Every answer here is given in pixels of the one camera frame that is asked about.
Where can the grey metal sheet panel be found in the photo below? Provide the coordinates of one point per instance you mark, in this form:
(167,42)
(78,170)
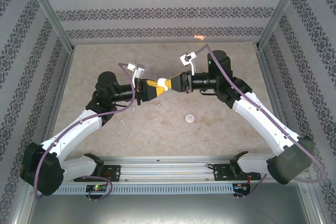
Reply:
(168,211)

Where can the aluminium frame post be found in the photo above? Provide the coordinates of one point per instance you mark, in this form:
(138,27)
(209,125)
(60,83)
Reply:
(281,9)
(48,9)

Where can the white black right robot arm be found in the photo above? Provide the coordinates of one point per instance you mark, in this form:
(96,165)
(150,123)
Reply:
(262,121)

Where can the round white disc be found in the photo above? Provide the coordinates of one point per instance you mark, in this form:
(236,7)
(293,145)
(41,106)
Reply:
(190,118)

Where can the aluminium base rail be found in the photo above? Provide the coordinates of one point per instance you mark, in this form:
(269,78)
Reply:
(165,169)

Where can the small circuit board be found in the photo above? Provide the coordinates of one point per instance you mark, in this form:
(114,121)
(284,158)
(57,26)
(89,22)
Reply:
(97,188)
(241,186)

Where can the aluminium side rail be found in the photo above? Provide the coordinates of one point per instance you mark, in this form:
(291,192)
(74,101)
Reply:
(271,87)
(61,87)

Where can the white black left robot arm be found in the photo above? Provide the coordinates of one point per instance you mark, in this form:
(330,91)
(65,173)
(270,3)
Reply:
(73,134)

